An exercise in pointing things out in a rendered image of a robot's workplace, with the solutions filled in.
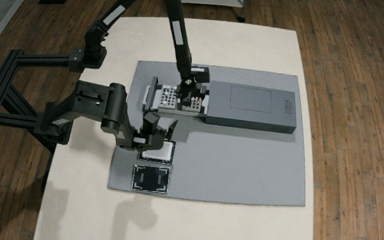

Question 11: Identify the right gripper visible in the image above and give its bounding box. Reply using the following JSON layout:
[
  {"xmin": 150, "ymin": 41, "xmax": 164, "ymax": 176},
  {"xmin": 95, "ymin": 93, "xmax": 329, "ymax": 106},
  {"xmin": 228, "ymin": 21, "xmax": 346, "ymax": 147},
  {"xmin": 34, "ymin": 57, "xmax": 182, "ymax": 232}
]
[{"xmin": 143, "ymin": 109, "xmax": 178, "ymax": 140}]

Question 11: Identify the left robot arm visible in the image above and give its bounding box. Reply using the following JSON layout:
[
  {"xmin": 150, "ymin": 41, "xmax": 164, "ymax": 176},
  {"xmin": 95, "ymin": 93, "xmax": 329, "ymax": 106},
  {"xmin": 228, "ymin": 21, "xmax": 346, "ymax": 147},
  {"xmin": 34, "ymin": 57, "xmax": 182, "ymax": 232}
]
[{"xmin": 81, "ymin": 0, "xmax": 210, "ymax": 107}]

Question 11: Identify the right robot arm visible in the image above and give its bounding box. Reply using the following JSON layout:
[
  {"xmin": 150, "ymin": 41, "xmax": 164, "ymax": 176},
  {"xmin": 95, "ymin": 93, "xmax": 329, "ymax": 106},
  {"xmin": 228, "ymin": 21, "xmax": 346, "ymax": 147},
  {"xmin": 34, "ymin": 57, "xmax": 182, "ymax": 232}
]
[{"xmin": 40, "ymin": 80, "xmax": 164, "ymax": 153}]

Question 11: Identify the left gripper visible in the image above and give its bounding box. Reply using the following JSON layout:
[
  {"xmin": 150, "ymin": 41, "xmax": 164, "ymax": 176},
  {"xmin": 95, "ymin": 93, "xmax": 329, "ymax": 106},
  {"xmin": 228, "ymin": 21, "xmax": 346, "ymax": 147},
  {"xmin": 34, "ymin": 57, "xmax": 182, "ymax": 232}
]
[{"xmin": 175, "ymin": 83, "xmax": 207, "ymax": 101}]

